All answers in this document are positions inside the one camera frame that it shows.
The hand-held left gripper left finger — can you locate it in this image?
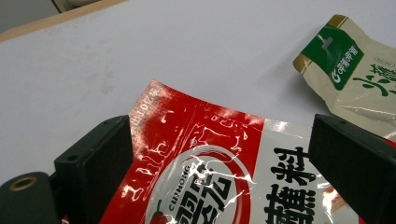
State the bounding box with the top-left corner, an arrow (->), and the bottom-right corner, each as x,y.
53,115 -> 134,224

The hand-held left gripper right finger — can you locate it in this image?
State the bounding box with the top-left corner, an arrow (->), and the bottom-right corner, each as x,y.
307,113 -> 396,224

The beige green sauce packet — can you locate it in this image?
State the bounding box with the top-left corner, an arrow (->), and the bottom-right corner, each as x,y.
292,13 -> 396,143

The red sauce packet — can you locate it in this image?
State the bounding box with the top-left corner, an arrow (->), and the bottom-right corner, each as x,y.
60,78 -> 396,224

